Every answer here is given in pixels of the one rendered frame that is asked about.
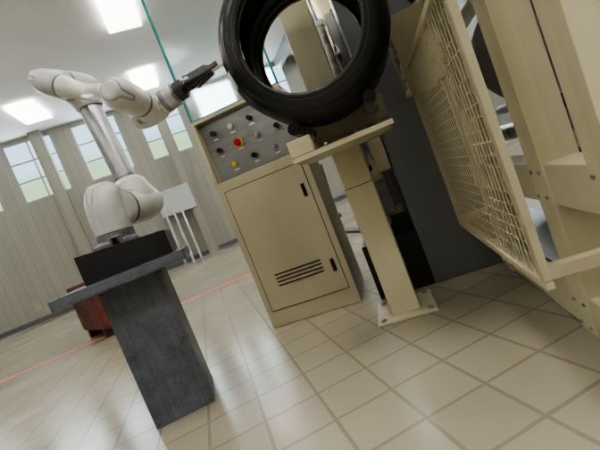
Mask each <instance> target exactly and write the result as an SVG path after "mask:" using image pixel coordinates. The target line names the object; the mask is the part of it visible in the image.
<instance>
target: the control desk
mask: <svg viewBox="0 0 600 450"><path fill-rule="evenodd" d="M190 126H191V128H192V130H193V132H194V135H195V137H196V141H197V143H198V145H199V147H200V150H201V152H202V155H203V157H204V160H205V162H206V165H207V167H208V170H209V172H210V174H211V176H212V180H213V183H214V185H215V186H216V188H217V191H218V193H219V196H220V198H221V201H222V203H223V206H224V208H225V211H226V213H227V215H228V217H229V221H230V223H231V226H232V228H233V230H234V232H235V235H236V237H237V241H238V243H239V245H240V247H241V250H242V252H243V255H244V257H245V259H246V263H247V265H248V267H249V270H250V271H251V274H252V276H253V279H254V283H255V285H256V286H257V289H258V291H259V294H260V296H261V299H262V302H263V304H264V306H265V309H266V311H267V313H268V315H269V318H270V320H271V324H272V326H273V328H274V329H275V328H277V327H280V326H283V325H287V324H289V323H292V322H295V321H300V320H303V319H306V318H309V317H313V316H315V315H318V314H321V313H326V312H329V311H332V310H335V309H338V308H341V307H344V306H347V305H350V304H355V303H358V302H361V301H362V297H363V282H364V279H363V275H362V273H361V271H360V268H359V265H358V263H357V261H356V259H355V256H354V252H353V249H352V247H351V245H350V243H349V240H348V237H347V235H346V232H345V229H344V226H343V224H342V221H341V220H340V217H339V214H338V210H337V208H336V206H335V203H334V201H333V198H332V196H331V193H330V191H329V187H328V185H327V182H326V180H325V178H324V175H323V173H322V170H321V167H320V164H319V162H314V163H312V164H294V163H293V159H292V158H291V155H290V153H289V151H288V147H287V143H289V142H291V141H293V140H295V139H296V137H294V136H291V135H290V134H289V133H288V125H287V124H285V123H282V122H280V121H276V120H274V119H272V118H270V117H268V116H266V115H264V114H262V113H260V112H258V111H256V110H255V109H254V108H253V107H252V106H251V105H249V104H248V103H247V102H246V101H245V100H244V99H243V100H240V101H238V102H236V103H234V104H232V105H230V106H228V107H226V108H223V109H221V110H219V111H218V112H215V113H213V114H211V115H208V116H206V117H204V118H203V119H201V120H199V121H196V122H194V123H191V124H190Z"/></svg>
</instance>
